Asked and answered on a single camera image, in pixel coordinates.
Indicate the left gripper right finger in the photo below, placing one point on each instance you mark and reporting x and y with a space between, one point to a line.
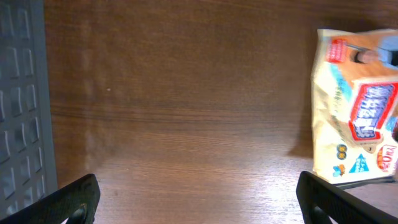
322 202

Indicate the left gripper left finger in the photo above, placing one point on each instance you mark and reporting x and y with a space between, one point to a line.
74 203

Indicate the yellow wet wipes pack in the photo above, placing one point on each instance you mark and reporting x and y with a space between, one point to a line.
354 107

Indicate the grey plastic mesh basket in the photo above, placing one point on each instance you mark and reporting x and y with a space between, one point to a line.
28 170

